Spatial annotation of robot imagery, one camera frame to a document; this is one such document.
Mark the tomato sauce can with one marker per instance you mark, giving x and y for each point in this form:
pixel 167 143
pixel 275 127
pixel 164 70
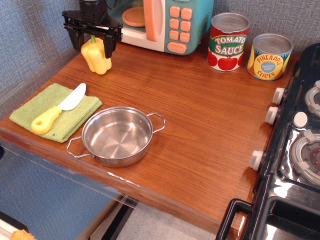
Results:
pixel 227 41

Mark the white stove knob middle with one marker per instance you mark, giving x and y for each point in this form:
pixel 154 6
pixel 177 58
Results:
pixel 271 115

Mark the yellow handled toy knife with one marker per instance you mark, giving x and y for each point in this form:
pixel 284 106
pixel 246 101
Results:
pixel 44 122

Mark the white stove knob bottom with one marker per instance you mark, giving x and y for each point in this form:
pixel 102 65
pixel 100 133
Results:
pixel 256 159

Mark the stainless steel pot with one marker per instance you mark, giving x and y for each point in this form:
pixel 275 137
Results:
pixel 118 136

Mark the black toy stove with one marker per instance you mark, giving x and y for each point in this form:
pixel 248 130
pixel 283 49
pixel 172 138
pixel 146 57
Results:
pixel 286 193

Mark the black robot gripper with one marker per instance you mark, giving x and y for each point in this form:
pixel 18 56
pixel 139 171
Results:
pixel 92 18

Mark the green folded cloth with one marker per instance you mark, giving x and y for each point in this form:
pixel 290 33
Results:
pixel 67 122

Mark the orange object bottom left corner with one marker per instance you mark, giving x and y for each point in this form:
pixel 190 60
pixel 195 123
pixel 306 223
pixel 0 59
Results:
pixel 21 235

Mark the pineapple slices can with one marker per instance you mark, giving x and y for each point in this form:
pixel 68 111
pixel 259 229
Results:
pixel 269 56

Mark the yellow toy bell pepper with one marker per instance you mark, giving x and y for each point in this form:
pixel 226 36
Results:
pixel 93 52

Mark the white stove knob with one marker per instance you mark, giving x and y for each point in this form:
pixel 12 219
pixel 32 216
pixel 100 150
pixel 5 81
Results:
pixel 256 159
pixel 278 95
pixel 271 115

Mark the white stove knob top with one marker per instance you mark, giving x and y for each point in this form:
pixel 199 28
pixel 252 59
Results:
pixel 278 95

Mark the toy microwave teal and cream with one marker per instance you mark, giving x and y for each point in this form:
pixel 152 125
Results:
pixel 169 26

